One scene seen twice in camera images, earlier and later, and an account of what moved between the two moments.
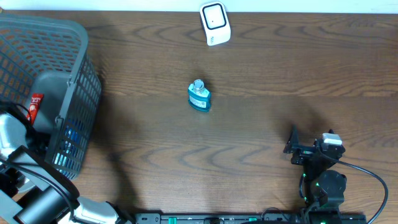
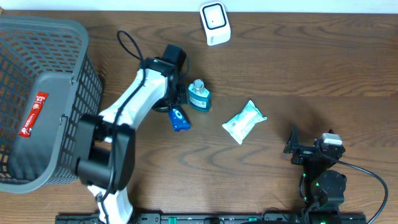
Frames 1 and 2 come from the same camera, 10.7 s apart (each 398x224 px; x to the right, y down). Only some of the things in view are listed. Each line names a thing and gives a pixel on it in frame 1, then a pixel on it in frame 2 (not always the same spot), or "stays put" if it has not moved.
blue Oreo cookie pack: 67,159 -> 178,119
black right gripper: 293,145 stays put
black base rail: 282,218 stays put
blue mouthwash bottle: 199,98 stays put
